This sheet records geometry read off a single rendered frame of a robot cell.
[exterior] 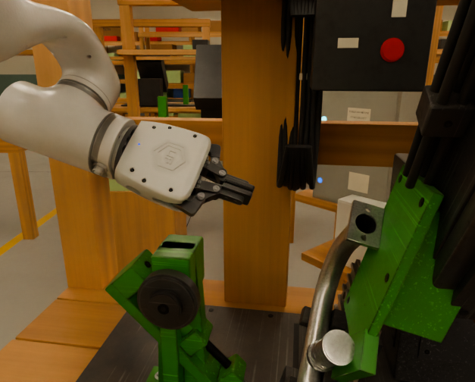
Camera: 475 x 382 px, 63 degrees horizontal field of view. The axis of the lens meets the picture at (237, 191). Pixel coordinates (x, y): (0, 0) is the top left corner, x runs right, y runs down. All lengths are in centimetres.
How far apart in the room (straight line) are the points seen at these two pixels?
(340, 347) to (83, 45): 47
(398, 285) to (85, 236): 70
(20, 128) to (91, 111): 9
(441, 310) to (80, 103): 48
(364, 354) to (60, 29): 48
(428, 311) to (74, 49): 51
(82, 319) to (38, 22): 62
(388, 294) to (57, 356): 61
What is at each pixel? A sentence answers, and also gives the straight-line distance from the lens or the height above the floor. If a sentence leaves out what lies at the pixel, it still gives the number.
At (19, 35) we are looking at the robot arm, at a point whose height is 141.
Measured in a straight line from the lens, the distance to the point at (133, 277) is 51.
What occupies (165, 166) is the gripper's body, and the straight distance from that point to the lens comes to 49.
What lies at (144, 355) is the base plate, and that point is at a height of 90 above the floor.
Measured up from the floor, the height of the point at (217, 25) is 212.
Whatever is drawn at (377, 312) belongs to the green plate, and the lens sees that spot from 45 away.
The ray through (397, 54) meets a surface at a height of 140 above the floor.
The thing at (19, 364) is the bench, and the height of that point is 88.
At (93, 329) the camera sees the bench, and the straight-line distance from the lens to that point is 88.
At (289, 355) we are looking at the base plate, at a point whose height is 90.
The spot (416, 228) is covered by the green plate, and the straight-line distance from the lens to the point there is 42.
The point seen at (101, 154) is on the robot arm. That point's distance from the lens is 50.
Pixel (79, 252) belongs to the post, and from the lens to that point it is 98.
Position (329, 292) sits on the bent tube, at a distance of 60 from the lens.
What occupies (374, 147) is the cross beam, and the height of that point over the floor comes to 123.
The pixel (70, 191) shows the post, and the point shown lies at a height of 113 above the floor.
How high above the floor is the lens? 138
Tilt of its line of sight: 18 degrees down
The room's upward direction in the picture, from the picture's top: straight up
